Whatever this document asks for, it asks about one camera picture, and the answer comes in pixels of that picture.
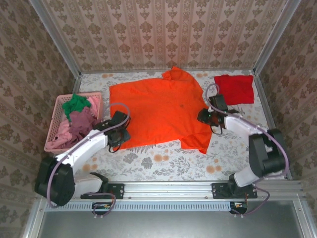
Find orange t-shirt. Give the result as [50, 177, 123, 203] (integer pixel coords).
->
[108, 66, 213, 154]

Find mauve t-shirt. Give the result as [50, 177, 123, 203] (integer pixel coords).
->
[68, 106, 102, 147]

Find red folded t-shirt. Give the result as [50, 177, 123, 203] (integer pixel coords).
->
[213, 74, 255, 106]

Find green t-shirt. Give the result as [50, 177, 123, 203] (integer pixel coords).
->
[61, 94, 92, 122]

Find pink t-shirt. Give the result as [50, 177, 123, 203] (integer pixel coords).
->
[48, 96, 101, 150]

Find floral print table cover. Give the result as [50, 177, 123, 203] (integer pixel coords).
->
[55, 70, 285, 182]

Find pink plastic basket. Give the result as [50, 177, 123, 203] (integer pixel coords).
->
[44, 92, 104, 152]

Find black connector box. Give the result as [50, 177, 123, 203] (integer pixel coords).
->
[229, 201, 248, 215]
[92, 202, 111, 215]

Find grey metal panel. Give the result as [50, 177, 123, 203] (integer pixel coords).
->
[37, 200, 310, 238]

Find thin black right camera cable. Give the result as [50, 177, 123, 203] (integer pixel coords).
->
[210, 123, 223, 135]

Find thin black camera cable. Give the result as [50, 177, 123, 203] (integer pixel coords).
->
[210, 123, 223, 135]
[107, 140, 122, 154]

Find thin black left camera cable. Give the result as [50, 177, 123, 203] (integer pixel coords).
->
[107, 140, 122, 154]

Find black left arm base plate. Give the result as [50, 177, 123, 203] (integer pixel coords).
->
[80, 182, 124, 200]

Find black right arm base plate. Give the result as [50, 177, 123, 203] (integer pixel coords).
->
[211, 182, 258, 199]

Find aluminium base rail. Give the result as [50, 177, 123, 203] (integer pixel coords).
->
[37, 180, 305, 201]

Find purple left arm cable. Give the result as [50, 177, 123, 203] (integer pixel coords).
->
[47, 103, 131, 219]

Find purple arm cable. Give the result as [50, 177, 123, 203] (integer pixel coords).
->
[205, 83, 290, 218]
[47, 103, 131, 219]

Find slotted grey cable duct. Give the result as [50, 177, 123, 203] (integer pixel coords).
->
[46, 201, 230, 212]

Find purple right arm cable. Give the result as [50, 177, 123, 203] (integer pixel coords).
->
[205, 83, 290, 218]

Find aluminium frame post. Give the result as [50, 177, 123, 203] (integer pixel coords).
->
[29, 0, 82, 78]
[253, 0, 302, 75]

